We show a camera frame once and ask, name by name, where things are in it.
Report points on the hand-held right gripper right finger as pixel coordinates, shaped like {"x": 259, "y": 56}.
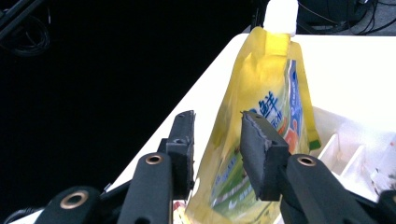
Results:
{"x": 264, "y": 155}

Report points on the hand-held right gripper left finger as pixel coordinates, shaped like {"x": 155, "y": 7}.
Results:
{"x": 180, "y": 155}

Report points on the yellow spout pouch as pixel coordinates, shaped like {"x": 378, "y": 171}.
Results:
{"x": 258, "y": 93}

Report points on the white plastic container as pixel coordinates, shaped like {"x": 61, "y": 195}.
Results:
{"x": 348, "y": 149}

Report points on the black stand bar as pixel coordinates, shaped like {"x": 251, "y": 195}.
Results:
{"x": 15, "y": 15}

